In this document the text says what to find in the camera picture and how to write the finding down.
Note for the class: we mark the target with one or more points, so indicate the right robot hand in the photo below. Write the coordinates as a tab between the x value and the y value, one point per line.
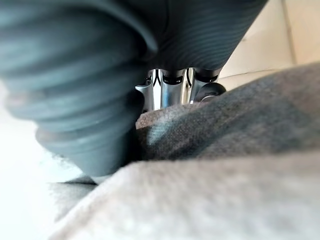
105	62

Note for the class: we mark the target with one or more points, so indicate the grey fabric cushion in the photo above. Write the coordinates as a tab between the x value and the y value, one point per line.
200	175

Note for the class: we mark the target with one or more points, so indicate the beige sofa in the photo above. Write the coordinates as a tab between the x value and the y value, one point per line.
280	35

